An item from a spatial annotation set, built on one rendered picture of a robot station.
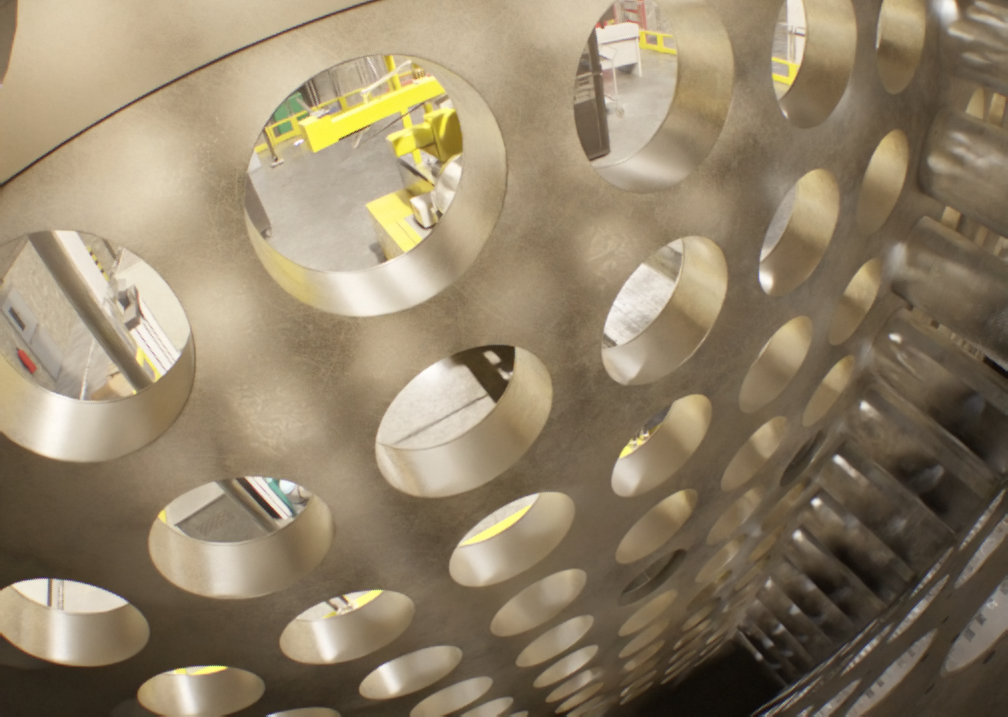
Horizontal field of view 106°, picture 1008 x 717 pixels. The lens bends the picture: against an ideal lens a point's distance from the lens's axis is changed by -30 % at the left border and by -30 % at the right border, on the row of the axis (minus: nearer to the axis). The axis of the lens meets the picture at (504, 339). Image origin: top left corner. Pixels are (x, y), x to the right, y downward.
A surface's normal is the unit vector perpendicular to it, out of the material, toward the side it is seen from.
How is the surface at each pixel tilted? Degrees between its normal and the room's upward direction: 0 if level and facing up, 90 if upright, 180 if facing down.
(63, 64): 90
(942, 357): 19
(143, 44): 90
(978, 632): 8
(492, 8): 90
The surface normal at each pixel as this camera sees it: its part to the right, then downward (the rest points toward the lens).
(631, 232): 0.47, 0.52
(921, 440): -0.45, -0.55
